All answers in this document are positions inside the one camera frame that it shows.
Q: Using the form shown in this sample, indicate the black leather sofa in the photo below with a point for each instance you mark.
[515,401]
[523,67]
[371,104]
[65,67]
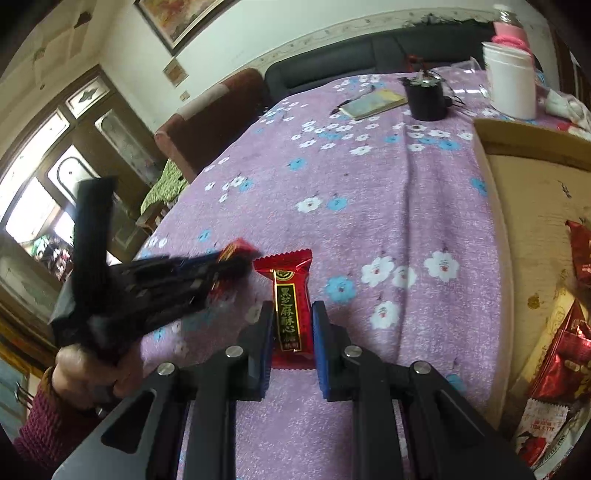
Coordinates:
[332,64]

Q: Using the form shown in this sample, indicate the red packet with gold label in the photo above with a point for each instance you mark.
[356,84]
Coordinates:
[291,295]

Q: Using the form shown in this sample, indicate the white canister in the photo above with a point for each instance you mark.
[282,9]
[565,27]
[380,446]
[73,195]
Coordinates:
[510,83]

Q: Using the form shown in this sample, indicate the black pen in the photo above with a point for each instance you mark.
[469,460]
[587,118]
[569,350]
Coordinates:
[344,105]

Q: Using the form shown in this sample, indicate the small red snack packet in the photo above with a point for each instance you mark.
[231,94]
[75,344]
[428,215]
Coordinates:
[235,249]

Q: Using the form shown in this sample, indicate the person's left hand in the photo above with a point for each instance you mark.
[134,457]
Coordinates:
[87,383]

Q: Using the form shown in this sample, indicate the dark wooden glazed door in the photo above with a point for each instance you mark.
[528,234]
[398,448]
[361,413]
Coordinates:
[92,138]

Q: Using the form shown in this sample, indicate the black cup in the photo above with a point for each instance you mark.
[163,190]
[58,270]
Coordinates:
[427,104]

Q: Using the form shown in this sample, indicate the brown armchair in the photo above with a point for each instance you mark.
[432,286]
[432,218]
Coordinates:
[207,134]

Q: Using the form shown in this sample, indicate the red cartoon face snack packet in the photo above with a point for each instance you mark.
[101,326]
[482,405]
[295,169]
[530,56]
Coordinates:
[531,450]

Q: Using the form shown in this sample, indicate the dark red foil packet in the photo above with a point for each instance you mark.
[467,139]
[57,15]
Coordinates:
[581,254]

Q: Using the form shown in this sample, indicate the small red wrapper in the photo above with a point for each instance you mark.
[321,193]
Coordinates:
[572,129]

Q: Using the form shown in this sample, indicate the framed painting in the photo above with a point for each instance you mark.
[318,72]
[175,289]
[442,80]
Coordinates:
[184,21]

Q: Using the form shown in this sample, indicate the cardboard box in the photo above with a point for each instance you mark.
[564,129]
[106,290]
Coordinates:
[521,221]

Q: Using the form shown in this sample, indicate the white and red snack packet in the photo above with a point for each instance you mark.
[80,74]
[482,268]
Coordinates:
[545,415]

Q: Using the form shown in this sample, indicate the small wall plaque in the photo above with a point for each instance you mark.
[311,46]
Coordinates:
[174,72]

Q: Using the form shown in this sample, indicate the yellow notebook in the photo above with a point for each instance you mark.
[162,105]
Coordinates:
[374,104]

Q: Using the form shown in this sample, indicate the white crumpled cloth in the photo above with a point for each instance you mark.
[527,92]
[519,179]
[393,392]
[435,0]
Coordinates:
[565,106]

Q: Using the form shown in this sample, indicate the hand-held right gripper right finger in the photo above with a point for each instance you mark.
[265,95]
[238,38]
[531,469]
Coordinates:
[321,350]

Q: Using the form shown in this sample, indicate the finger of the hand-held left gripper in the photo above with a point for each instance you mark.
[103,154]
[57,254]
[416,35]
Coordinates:
[184,265]
[194,295]

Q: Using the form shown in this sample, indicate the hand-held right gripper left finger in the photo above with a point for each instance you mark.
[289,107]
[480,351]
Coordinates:
[265,350]

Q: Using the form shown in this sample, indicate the green patterned cloth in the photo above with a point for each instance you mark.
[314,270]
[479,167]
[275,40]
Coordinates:
[164,189]

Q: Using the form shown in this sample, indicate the pink thermos bottle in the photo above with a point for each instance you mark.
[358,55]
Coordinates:
[508,30]

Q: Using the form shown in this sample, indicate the purple floral tablecloth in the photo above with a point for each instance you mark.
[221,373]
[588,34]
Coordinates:
[392,207]

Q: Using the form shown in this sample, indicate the red foil snack bag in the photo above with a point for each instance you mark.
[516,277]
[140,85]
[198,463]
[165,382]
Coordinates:
[568,364]

